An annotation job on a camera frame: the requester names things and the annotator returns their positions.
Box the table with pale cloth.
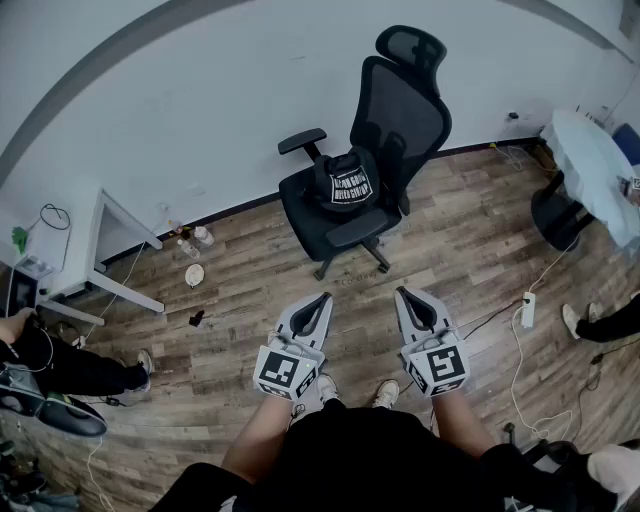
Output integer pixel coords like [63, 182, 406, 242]
[541, 109, 640, 252]

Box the person's black clothing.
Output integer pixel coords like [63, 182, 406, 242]
[149, 397, 619, 512]

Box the person's right white shoe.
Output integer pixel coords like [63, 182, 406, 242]
[371, 378, 401, 410]

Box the person's right forearm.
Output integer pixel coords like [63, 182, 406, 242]
[428, 388, 502, 457]

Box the person's left forearm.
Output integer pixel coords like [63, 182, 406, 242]
[219, 396, 301, 487]

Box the white desk cable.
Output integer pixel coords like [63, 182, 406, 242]
[79, 240, 148, 349]

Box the person's white shoe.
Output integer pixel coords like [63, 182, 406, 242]
[371, 378, 401, 410]
[313, 373, 342, 407]

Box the black round pedestal base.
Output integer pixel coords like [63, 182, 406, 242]
[530, 171, 597, 253]

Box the black mesh office chair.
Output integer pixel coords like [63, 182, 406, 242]
[277, 24, 454, 282]

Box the person's left white shoe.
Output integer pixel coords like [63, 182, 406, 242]
[313, 373, 342, 407]

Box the white desk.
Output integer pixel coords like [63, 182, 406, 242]
[35, 186, 167, 327]

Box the white power strip cable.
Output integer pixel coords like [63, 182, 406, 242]
[508, 324, 574, 442]

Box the dark blue object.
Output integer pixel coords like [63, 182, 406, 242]
[611, 122, 640, 167]

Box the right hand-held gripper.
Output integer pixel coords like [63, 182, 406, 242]
[395, 286, 473, 399]

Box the black cable loop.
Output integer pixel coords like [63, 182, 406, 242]
[38, 202, 72, 232]

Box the grey desktop device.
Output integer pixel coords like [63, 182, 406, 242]
[8, 253, 55, 312]

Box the white power strip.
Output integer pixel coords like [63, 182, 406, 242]
[520, 291, 537, 330]

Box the black printed garment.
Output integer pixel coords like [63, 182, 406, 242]
[311, 146, 382, 215]

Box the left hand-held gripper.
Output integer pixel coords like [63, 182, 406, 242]
[253, 292, 335, 402]

